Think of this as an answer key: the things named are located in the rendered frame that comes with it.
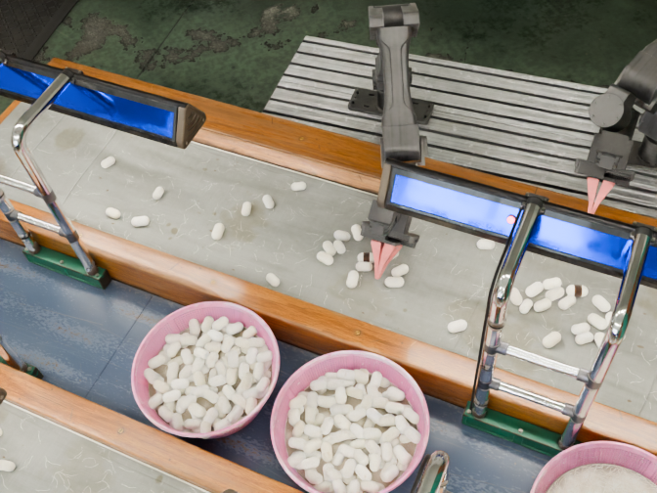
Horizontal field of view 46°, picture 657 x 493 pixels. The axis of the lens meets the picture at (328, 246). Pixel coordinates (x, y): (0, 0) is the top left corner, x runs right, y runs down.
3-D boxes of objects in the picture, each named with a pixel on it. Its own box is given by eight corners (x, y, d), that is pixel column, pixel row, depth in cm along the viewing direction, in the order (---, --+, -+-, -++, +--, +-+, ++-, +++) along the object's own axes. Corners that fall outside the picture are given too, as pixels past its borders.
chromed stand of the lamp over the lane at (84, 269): (79, 198, 175) (-6, 41, 139) (153, 222, 169) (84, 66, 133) (28, 261, 165) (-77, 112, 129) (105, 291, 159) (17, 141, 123)
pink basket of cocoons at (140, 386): (190, 308, 155) (179, 283, 147) (309, 352, 147) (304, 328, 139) (118, 424, 141) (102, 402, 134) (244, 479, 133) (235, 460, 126)
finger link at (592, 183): (616, 227, 133) (633, 175, 132) (575, 216, 136) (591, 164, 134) (615, 227, 140) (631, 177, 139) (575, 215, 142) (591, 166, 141)
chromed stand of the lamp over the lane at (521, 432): (493, 336, 146) (522, 183, 110) (599, 372, 140) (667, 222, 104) (460, 424, 136) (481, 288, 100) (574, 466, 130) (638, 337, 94)
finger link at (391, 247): (384, 284, 142) (398, 236, 141) (348, 272, 144) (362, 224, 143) (393, 281, 149) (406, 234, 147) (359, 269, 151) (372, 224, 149)
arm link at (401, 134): (427, 158, 139) (417, -12, 138) (377, 161, 140) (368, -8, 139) (422, 163, 151) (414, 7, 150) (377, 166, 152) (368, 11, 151)
